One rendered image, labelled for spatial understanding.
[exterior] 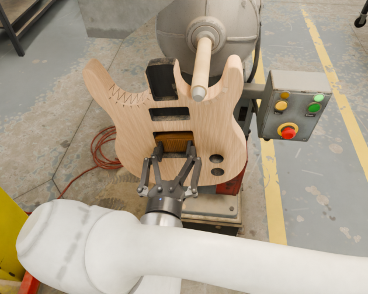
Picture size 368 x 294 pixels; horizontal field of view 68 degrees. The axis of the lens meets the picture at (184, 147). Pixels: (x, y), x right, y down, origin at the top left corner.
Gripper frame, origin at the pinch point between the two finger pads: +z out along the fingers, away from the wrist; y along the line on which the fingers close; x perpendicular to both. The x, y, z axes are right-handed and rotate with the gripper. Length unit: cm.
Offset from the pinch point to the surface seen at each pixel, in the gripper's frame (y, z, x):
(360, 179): 99, 75, -121
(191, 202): -8, 28, -75
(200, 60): 8.0, 5.5, 20.2
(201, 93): 8.9, -4.5, 19.3
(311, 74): 36.6, 25.3, 1.3
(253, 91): 20.8, 27.4, -5.1
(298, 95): 31.9, 17.2, 0.5
